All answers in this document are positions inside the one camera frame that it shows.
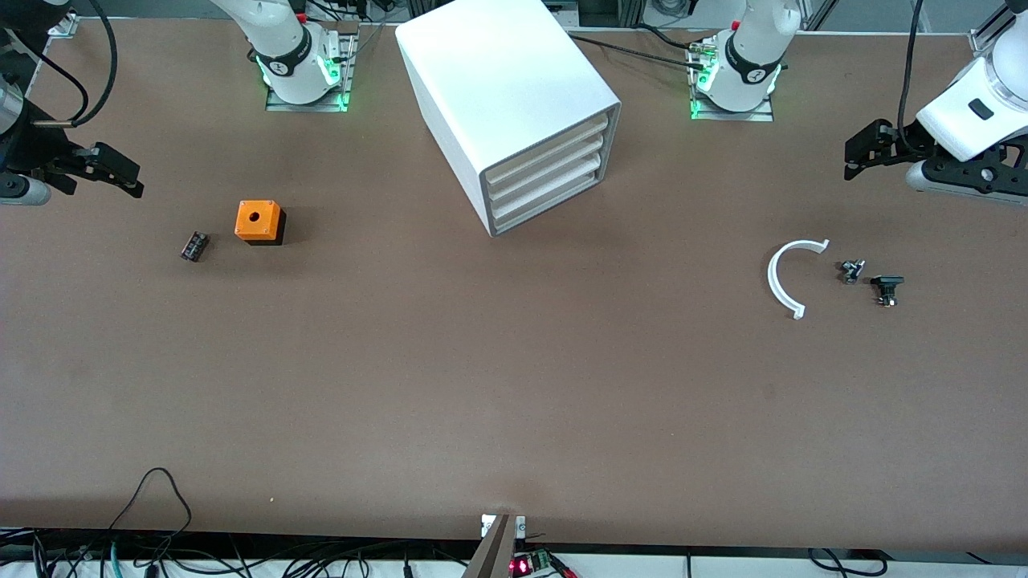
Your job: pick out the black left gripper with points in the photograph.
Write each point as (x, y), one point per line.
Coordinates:
(906, 138)

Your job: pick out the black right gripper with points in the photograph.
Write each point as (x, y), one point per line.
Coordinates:
(34, 150)

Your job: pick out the white plastic drawer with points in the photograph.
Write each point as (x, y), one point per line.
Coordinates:
(546, 168)
(546, 150)
(546, 186)
(546, 202)

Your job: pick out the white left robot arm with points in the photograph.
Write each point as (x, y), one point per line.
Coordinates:
(747, 64)

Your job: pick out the white drawer cabinet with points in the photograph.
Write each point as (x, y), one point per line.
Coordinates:
(498, 80)

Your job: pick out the black striped terminal block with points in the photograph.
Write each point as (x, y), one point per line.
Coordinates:
(194, 246)

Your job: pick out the white curved plastic arc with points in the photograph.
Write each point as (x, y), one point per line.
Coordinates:
(772, 277)

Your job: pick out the orange box with black base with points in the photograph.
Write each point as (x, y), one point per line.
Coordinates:
(257, 217)

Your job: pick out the circuit board with red light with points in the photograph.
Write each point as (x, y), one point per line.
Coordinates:
(522, 566)

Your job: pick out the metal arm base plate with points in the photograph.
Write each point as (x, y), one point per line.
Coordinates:
(763, 116)
(277, 106)

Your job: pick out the small grey switch part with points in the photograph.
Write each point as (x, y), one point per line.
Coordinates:
(851, 271)

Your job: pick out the black switch part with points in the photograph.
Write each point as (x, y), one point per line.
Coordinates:
(887, 285)

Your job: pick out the white post bracket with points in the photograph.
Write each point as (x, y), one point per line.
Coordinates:
(486, 526)

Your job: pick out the grey camera post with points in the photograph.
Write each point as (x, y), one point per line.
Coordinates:
(494, 554)

